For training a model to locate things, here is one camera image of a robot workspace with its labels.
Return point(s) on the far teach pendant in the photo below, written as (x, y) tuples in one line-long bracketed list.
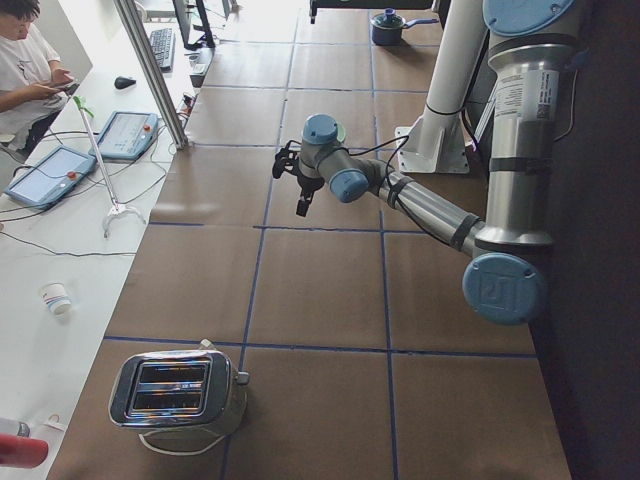
[(127, 135)]

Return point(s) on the black keyboard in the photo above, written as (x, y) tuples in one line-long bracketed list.
[(162, 42)]

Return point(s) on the aluminium frame post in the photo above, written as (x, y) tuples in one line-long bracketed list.
[(135, 30)]

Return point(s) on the blue saucepan with lid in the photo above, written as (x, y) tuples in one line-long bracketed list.
[(387, 28)]

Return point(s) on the near teach pendant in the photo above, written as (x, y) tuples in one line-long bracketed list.
[(52, 178)]

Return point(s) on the red bottle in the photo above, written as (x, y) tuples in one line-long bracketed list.
[(18, 448)]

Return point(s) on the green bowl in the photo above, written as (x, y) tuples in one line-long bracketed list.
[(341, 133)]

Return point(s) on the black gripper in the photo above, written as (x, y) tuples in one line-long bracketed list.
[(307, 183)]

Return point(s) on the black monitor stand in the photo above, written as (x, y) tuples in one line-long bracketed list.
[(193, 23)]

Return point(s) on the teach pendant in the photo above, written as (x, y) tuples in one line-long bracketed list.
[(127, 135), (52, 178)]

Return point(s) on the seated person white shirt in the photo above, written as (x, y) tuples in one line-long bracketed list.
[(34, 85)]

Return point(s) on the silver toaster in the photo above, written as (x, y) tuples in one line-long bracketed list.
[(180, 402)]

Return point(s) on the black computer mouse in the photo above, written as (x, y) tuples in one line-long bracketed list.
[(122, 82)]

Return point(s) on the paper cup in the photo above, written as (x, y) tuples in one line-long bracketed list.
[(56, 298)]

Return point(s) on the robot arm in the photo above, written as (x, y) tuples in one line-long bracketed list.
[(528, 45)]

